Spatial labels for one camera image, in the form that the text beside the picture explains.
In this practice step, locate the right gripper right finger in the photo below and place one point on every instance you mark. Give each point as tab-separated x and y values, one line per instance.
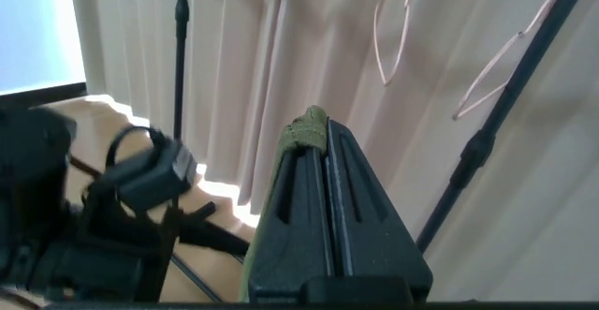
379	235

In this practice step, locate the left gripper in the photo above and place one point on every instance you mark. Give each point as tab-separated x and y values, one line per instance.
103	263

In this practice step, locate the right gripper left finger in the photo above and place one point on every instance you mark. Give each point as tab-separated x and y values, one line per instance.
295	235

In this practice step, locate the green shirt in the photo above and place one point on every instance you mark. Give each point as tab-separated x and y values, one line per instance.
306	129

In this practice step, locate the pink clothes hanger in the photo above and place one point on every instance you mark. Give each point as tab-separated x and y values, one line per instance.
518	35
375	33

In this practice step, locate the black clothes rack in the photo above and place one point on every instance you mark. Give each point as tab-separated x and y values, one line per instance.
472	153

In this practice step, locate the beige curtain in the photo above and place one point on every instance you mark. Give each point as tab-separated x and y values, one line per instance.
281	43

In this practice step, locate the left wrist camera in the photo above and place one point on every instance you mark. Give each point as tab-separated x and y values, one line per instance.
154	179

